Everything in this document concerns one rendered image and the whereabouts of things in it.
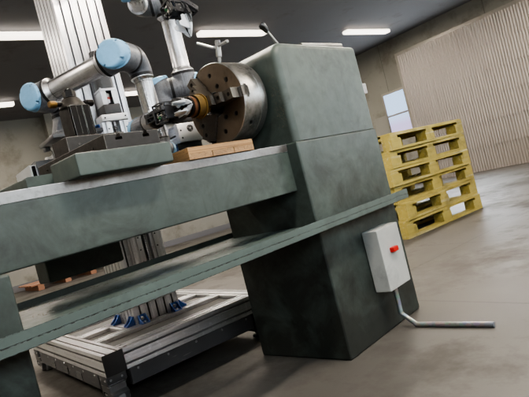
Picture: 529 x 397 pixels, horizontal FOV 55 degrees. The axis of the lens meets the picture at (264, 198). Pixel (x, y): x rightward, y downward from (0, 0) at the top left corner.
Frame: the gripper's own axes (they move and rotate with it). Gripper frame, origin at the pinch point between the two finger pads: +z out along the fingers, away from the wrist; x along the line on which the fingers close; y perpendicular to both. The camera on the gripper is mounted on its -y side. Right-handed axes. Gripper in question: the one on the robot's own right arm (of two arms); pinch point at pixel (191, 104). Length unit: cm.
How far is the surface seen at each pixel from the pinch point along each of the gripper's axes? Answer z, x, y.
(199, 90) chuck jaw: -5.3, 6.5, -10.4
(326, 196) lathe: 19, -45, -40
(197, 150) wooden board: 14.8, -19.0, 15.2
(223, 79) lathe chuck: 4.0, 7.7, -14.9
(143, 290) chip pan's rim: 27, -53, 54
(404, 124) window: -374, 22, -900
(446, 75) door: -252, 88, -879
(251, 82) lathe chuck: 12.0, 3.7, -21.1
